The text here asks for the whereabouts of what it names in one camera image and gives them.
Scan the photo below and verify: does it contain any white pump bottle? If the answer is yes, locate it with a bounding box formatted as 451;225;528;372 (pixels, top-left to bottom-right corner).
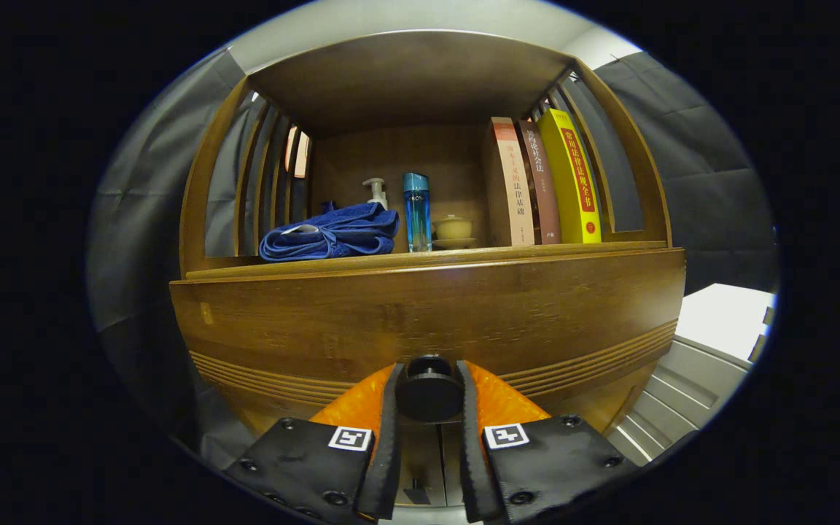
362;177;389;211

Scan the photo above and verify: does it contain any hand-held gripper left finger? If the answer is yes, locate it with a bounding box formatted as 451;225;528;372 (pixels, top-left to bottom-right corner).
225;362;406;522

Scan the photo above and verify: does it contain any wooden cabinet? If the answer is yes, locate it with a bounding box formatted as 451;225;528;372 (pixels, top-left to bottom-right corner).
170;29;687;511

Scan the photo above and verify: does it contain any beige book orange spine top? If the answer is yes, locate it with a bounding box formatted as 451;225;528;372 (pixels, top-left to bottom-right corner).
483;117;536;247

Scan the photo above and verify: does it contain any blue glass bottle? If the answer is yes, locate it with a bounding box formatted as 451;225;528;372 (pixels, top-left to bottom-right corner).
402;172;432;253

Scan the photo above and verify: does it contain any white side cabinet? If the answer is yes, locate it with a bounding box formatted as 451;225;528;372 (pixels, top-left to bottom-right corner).
604;283;777;467

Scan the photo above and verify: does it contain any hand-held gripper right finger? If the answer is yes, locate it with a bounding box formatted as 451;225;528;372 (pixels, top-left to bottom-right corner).
455;359;639;524

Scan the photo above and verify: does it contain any brown book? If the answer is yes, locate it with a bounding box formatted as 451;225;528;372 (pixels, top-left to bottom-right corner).
518;119;561;245

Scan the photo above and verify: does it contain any wooden drawer with black knob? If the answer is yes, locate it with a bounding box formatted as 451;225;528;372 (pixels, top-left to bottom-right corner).
170;248;687;438

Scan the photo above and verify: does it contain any wooden cabinet door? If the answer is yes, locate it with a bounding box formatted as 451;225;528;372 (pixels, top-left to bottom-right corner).
398;423;446;508
442;421;464;505

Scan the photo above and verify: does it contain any blue folded towel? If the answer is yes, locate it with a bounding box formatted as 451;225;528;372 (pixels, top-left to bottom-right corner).
259;202;400;262

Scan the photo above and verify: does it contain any yellow book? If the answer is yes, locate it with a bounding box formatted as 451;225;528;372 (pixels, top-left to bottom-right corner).
537;108;602;244

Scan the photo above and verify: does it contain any beige lidded tea cup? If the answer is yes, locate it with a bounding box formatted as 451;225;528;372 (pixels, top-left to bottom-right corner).
431;214;477;250

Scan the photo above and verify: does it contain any wooden countertop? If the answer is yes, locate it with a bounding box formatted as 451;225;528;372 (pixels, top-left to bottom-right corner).
185;241;669;280

